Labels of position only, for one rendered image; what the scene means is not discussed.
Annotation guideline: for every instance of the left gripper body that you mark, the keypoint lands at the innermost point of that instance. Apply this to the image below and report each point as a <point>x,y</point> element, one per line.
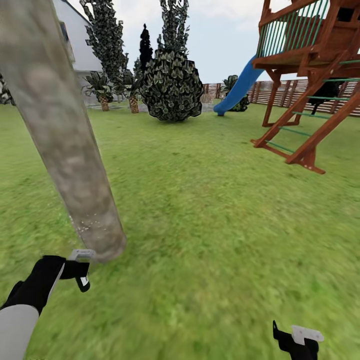
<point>79,269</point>

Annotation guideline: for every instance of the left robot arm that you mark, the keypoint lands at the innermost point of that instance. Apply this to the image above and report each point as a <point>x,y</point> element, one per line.
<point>20,314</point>

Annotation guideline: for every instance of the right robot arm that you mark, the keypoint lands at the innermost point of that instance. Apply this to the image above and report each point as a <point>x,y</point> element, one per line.
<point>301,344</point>

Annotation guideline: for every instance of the garden chair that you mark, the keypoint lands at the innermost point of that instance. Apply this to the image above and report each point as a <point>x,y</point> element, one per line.
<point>207,98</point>

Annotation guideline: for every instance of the pesticide atomizer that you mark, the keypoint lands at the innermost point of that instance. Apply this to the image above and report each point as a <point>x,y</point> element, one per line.
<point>84,283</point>

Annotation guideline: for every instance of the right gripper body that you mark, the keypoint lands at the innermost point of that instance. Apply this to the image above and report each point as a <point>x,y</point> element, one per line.
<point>286,343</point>

